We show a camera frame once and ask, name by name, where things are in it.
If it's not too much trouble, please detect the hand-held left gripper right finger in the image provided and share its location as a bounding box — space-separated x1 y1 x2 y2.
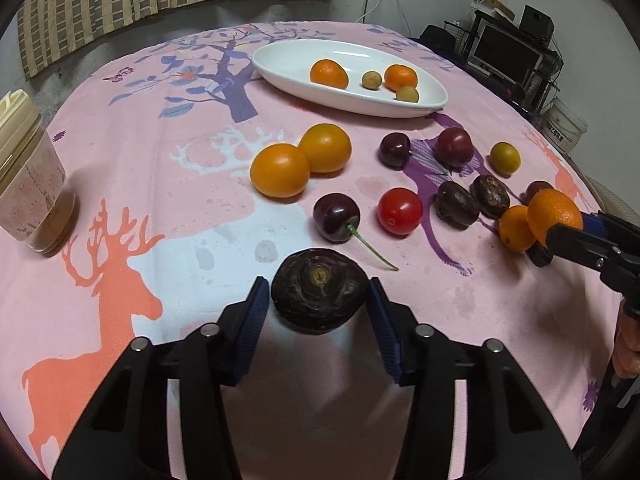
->
369 277 583 480

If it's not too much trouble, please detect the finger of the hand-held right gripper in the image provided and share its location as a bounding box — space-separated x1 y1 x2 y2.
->
546 224 622 274
580 212 640 257

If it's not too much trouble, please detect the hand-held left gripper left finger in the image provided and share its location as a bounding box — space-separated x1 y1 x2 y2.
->
52 276 271 480

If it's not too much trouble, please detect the small orange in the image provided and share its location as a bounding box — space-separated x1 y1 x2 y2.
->
527 188 584 245
309 59 349 88
383 64 419 92
498 205 536 253

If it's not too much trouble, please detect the large dark water chestnut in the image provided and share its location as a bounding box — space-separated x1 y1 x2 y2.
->
271 248 369 334

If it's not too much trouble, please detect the dark brown date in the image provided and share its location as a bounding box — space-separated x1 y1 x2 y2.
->
470 174 511 220

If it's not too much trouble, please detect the red cherry tomato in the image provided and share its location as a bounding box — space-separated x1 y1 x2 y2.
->
377 187 424 235

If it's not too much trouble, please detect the dark cherry with stem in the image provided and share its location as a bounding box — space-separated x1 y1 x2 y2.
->
313 193 400 272

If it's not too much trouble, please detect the dark red cherry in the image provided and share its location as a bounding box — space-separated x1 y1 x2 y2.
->
523 180 554 206
378 132 413 169
434 127 474 168

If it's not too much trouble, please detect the large orange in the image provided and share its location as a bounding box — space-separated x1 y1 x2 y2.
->
298 123 352 174
249 143 311 199

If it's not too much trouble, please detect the white oval plate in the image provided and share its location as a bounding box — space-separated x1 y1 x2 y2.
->
251 39 448 119

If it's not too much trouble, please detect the person's right hand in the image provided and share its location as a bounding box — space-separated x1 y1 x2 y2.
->
612 326 640 380

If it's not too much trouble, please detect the small dark fruit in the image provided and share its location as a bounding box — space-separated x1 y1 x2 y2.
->
527 243 554 268

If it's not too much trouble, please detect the white plastic bucket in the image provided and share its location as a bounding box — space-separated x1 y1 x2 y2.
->
541 97 589 157

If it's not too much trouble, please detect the yellow-green round fruit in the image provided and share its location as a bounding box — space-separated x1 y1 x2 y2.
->
489 142 522 176

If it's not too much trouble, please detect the black monitor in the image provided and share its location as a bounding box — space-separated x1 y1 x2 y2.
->
469 21 547 82

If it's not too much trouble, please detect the black speaker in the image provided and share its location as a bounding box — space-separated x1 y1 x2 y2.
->
519 5 556 37

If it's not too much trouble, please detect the cardboard box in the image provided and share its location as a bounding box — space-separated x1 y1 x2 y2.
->
471 0 517 19

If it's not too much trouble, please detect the black bag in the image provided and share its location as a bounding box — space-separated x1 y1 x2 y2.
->
419 22 470 56

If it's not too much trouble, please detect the jar with cream lid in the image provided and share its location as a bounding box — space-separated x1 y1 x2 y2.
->
0 89 79 259

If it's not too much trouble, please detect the white power cable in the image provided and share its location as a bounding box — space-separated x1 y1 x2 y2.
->
357 0 388 25

